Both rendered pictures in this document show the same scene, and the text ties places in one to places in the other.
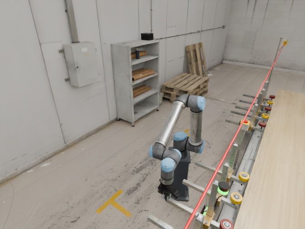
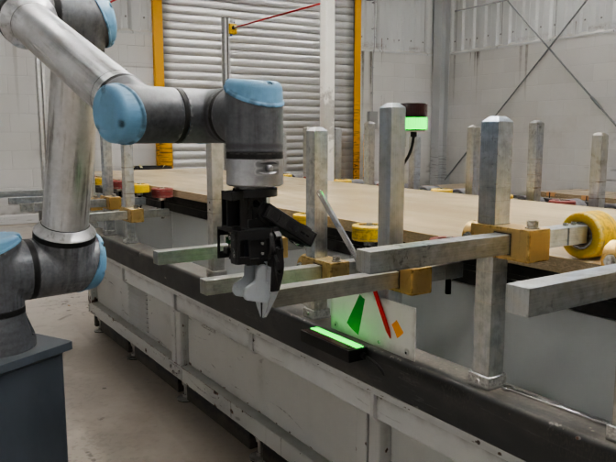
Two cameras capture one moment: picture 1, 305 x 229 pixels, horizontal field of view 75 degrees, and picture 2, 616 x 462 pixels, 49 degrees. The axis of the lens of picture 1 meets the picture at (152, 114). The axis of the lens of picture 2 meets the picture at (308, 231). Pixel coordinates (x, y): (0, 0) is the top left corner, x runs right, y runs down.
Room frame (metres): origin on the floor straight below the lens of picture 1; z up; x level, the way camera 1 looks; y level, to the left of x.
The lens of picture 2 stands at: (0.53, 0.85, 1.11)
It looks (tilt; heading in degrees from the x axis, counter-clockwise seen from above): 8 degrees down; 292
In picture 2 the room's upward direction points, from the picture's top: straight up
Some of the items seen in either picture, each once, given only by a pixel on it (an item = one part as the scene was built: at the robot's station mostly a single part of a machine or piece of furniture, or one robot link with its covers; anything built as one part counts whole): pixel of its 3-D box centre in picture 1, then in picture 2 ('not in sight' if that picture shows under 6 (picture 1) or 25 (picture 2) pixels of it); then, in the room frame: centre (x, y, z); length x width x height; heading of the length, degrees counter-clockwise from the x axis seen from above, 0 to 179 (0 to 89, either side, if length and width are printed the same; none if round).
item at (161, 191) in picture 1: (165, 186); (251, 225); (1.02, -0.09, 0.97); 0.09 x 0.08 x 0.12; 56
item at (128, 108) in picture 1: (138, 82); not in sight; (3.91, 0.30, 0.78); 0.90 x 0.45 x 1.55; 143
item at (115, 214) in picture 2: (243, 125); (111, 216); (2.13, -1.13, 0.81); 0.43 x 0.03 x 0.04; 56
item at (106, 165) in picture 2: (256, 110); (107, 180); (2.33, -1.36, 0.92); 0.03 x 0.03 x 0.48; 56
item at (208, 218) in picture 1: (208, 219); (398, 274); (0.85, -0.38, 0.85); 0.13 x 0.06 x 0.05; 146
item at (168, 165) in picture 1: (167, 168); (253, 118); (1.02, -0.10, 1.14); 0.10 x 0.09 x 0.12; 154
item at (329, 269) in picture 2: (218, 196); (322, 269); (1.06, -0.51, 0.82); 0.13 x 0.06 x 0.05; 146
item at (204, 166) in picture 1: (218, 172); (240, 249); (1.30, -0.58, 0.83); 0.43 x 0.03 x 0.04; 56
